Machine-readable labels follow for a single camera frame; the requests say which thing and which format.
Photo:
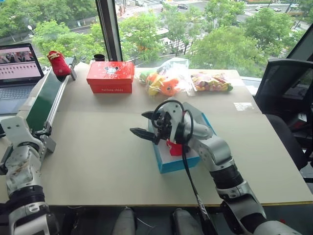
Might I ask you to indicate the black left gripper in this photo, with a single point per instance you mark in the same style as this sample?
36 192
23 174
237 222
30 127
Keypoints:
36 134

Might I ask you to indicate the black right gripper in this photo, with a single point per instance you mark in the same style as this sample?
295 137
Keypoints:
163 123

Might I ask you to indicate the red shoe with white trim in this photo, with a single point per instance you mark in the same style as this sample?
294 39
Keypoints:
176 148

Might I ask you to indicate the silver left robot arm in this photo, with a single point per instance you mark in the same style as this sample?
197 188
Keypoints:
22 176

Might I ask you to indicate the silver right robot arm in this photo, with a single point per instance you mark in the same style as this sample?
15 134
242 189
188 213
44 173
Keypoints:
216 151

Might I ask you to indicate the blue open shoebox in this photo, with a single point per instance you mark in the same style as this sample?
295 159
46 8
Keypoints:
176 164

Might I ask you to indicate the red cartoon print shoebox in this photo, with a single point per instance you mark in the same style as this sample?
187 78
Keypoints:
110 73

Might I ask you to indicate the green conveyor belt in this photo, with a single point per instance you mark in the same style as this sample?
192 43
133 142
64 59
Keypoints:
46 98

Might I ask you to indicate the plastic bag of plush fruit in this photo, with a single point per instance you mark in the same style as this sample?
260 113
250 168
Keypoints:
163 82

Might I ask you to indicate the open laptop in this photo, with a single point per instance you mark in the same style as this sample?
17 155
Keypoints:
17 73

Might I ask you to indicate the plastic bag of colourful candies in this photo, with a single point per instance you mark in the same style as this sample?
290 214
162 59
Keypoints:
210 83

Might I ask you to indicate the black cup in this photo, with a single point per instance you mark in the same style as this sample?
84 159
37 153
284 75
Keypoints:
99 58

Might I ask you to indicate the clear tape patch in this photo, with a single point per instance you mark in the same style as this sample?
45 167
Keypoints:
243 106

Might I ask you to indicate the grey rounded shape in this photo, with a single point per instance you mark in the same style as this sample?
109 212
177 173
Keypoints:
124 221
185 221

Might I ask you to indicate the black mesh office chair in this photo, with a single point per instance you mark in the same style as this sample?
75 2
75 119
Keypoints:
283 98

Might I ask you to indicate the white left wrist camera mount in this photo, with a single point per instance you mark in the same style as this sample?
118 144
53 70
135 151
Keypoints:
17 134

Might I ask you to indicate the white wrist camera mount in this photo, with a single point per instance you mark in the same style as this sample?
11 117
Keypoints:
17 134
172 110

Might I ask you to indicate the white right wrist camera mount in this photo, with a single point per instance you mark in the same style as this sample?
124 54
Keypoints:
172 110

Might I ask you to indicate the dark window frame post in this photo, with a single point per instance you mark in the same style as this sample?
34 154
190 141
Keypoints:
108 29

